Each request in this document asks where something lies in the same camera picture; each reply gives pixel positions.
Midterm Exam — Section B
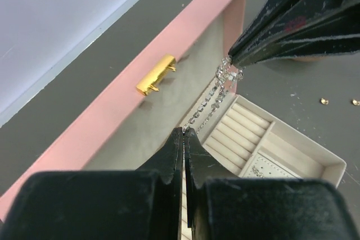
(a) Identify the pink jewelry box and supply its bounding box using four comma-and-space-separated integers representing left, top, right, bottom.
0, 0, 347, 240

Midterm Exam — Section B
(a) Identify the small gold earring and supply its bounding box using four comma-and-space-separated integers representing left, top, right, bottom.
320, 98, 329, 105
352, 99, 360, 106

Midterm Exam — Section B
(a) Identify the silver rhinestone necklace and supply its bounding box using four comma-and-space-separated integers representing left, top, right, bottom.
181, 56, 245, 137

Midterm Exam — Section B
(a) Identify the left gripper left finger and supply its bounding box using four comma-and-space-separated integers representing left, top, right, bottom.
1, 128, 183, 239

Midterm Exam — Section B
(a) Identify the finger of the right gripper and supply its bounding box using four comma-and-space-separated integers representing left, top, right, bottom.
228, 0, 359, 67

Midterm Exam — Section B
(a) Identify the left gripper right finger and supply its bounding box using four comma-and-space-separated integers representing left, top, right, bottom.
184, 128, 359, 239

